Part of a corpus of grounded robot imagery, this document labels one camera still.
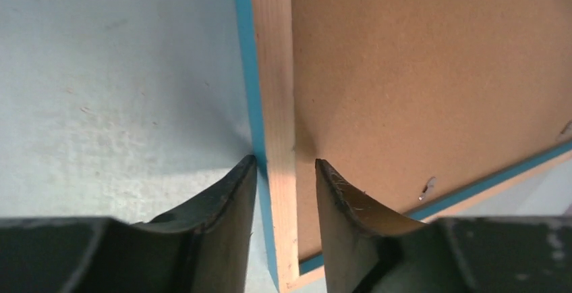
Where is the wooden picture frame with glass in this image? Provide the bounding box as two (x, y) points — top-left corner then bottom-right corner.
(249, 0), (571, 292)

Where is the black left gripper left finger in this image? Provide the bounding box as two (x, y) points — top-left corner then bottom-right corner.
(1, 155), (257, 292)

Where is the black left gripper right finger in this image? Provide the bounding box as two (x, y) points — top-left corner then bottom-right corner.
(315, 159), (571, 292)

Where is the brown cardboard backing board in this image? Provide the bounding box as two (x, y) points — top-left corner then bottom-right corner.
(292, 0), (571, 259)

